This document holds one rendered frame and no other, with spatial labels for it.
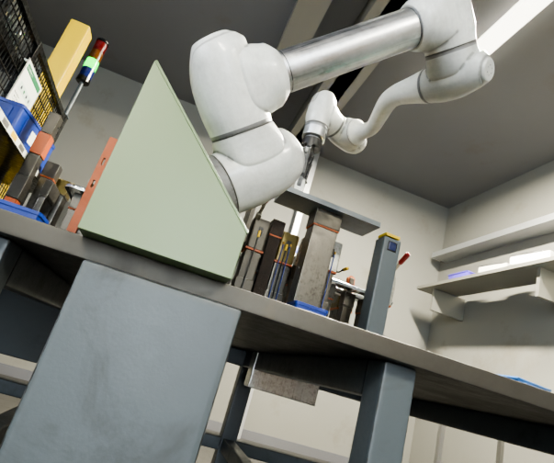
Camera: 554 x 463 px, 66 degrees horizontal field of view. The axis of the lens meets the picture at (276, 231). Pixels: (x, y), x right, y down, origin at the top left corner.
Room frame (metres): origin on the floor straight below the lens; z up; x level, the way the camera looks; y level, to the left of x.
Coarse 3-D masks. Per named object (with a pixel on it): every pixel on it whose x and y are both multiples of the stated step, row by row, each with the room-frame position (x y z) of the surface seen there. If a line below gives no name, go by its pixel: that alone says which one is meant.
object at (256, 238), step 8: (256, 224) 1.46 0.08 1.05; (264, 224) 1.47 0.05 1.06; (248, 232) 1.49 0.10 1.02; (256, 232) 1.46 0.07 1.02; (264, 232) 1.47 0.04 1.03; (248, 240) 1.46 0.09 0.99; (256, 240) 1.46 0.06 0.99; (264, 240) 1.47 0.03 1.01; (248, 248) 1.46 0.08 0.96; (256, 248) 1.47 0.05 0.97; (264, 248) 1.48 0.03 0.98; (248, 256) 1.47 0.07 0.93; (256, 256) 1.48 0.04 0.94; (240, 264) 1.50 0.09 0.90; (248, 264) 1.47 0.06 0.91; (256, 264) 1.48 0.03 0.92; (240, 272) 1.47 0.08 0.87; (248, 272) 1.48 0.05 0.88; (232, 280) 1.52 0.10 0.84; (240, 280) 1.47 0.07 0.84; (248, 280) 1.47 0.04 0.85; (248, 288) 1.48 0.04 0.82
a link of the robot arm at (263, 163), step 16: (256, 128) 0.84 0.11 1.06; (272, 128) 0.86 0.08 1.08; (224, 144) 0.86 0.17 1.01; (240, 144) 0.85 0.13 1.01; (256, 144) 0.85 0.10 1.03; (272, 144) 0.87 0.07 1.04; (288, 144) 0.89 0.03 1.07; (224, 160) 0.87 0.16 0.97; (240, 160) 0.86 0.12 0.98; (256, 160) 0.87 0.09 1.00; (272, 160) 0.88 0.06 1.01; (288, 160) 0.89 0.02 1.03; (304, 160) 0.94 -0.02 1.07; (240, 176) 0.87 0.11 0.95; (256, 176) 0.88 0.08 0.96; (272, 176) 0.90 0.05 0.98; (288, 176) 0.92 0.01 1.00; (240, 192) 0.89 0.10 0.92; (256, 192) 0.91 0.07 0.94; (272, 192) 0.93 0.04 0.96; (240, 208) 0.93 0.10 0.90
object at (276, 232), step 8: (272, 224) 1.48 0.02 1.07; (280, 224) 1.48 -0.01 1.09; (272, 232) 1.48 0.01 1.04; (280, 232) 1.49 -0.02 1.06; (272, 240) 1.49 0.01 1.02; (272, 248) 1.49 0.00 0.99; (264, 256) 1.48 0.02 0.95; (272, 256) 1.49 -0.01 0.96; (264, 264) 1.48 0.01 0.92; (272, 264) 1.49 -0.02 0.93; (256, 272) 1.51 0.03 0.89; (264, 272) 1.49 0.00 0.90; (256, 280) 1.48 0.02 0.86; (264, 280) 1.49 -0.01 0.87; (256, 288) 1.48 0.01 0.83; (264, 288) 1.49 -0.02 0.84
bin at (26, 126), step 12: (0, 96) 1.27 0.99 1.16; (12, 108) 1.28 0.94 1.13; (24, 108) 1.29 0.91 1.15; (12, 120) 1.28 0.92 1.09; (24, 120) 1.32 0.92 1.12; (36, 120) 1.38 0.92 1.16; (24, 132) 1.35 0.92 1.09; (36, 132) 1.41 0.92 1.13; (24, 144) 1.39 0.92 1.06; (48, 156) 1.56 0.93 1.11
